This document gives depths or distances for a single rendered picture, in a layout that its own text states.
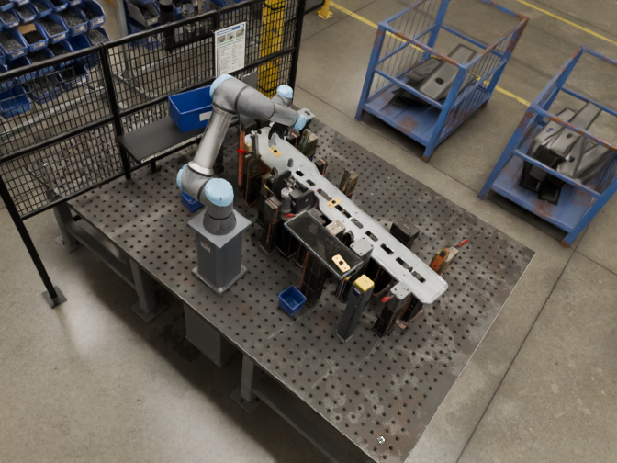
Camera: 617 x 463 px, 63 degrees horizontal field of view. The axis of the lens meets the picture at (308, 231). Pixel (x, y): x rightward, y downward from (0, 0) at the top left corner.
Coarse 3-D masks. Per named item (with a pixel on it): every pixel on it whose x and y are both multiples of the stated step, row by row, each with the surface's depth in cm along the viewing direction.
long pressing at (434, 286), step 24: (264, 144) 282; (288, 144) 285; (288, 168) 273; (312, 168) 275; (336, 192) 266; (336, 216) 256; (360, 216) 258; (384, 240) 250; (384, 264) 240; (408, 264) 242; (432, 288) 235
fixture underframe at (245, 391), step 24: (72, 216) 326; (72, 240) 338; (120, 264) 311; (144, 288) 295; (144, 312) 316; (240, 384) 296; (264, 384) 275; (288, 408) 269; (312, 432) 262; (336, 456) 256
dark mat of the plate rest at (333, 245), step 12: (300, 216) 231; (300, 228) 227; (312, 228) 228; (312, 240) 223; (324, 240) 224; (336, 240) 225; (324, 252) 220; (336, 252) 221; (348, 252) 222; (348, 264) 217
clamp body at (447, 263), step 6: (444, 246) 244; (450, 246) 247; (438, 252) 242; (450, 252) 243; (456, 252) 243; (432, 258) 245; (450, 258) 240; (444, 264) 240; (450, 264) 249; (438, 270) 246; (444, 270) 248
